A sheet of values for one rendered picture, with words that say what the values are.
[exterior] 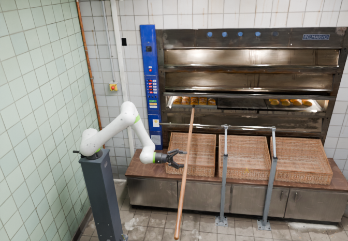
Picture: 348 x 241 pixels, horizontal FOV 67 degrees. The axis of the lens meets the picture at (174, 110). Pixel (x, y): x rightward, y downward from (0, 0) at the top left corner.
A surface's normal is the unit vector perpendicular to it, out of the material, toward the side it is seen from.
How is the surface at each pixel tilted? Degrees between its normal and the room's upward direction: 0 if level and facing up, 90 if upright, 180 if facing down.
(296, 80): 68
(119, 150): 90
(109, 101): 90
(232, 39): 90
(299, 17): 90
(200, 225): 0
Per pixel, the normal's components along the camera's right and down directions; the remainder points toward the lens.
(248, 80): -0.14, 0.11
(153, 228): -0.04, -0.90
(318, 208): -0.12, 0.42
